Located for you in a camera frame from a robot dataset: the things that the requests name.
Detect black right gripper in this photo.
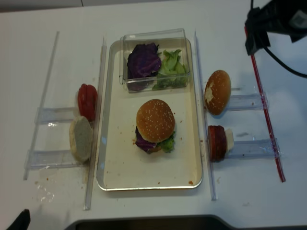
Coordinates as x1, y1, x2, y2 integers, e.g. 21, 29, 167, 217
245, 6, 272, 56

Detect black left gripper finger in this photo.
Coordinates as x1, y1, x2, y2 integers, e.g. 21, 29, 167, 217
7, 209, 30, 230

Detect sesame bun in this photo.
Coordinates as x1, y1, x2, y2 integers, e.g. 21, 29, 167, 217
136, 99, 175, 143
204, 70, 231, 115

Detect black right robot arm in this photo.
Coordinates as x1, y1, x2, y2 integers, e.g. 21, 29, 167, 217
245, 0, 307, 56

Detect green lettuce in box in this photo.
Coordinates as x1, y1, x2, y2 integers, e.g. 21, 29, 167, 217
152, 49, 188, 90

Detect clear plastic lettuce box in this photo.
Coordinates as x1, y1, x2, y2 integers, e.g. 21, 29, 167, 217
119, 28, 191, 93

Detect clear tape piece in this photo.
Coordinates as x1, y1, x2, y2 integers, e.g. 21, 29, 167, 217
35, 166, 58, 203

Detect clear acrylic channel lower left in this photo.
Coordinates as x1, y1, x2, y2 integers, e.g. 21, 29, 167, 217
24, 150, 84, 170

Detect clear acrylic channel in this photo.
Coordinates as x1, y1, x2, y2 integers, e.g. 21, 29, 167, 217
224, 139, 281, 160
24, 150, 84, 170
226, 93, 268, 111
35, 107, 80, 125

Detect clear acrylic channel upper right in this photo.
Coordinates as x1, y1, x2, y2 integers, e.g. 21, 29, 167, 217
226, 93, 268, 111

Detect white pusher block right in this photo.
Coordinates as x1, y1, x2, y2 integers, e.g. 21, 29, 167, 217
225, 129, 234, 153

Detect white bun bottom half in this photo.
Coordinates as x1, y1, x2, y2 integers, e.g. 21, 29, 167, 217
69, 116, 93, 163

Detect clear acrylic channel upper left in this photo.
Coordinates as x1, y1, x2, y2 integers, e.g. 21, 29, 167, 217
35, 107, 80, 125

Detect clear acrylic channel lower right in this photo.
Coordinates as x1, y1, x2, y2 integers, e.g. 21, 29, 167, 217
224, 139, 281, 160

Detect purple cabbage leaves in box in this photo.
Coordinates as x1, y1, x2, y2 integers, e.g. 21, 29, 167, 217
127, 43, 162, 92

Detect stacked burger fillings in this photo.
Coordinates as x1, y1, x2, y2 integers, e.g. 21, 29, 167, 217
135, 128, 175, 154

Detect metal tray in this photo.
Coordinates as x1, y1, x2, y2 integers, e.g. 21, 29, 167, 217
96, 41, 204, 191

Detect black cable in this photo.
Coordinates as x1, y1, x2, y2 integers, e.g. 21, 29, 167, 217
250, 0, 307, 79

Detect clear inner right rail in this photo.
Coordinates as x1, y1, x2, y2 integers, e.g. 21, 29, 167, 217
194, 29, 218, 201

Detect clear inner left rail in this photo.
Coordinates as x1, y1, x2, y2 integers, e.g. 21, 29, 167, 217
83, 37, 107, 211

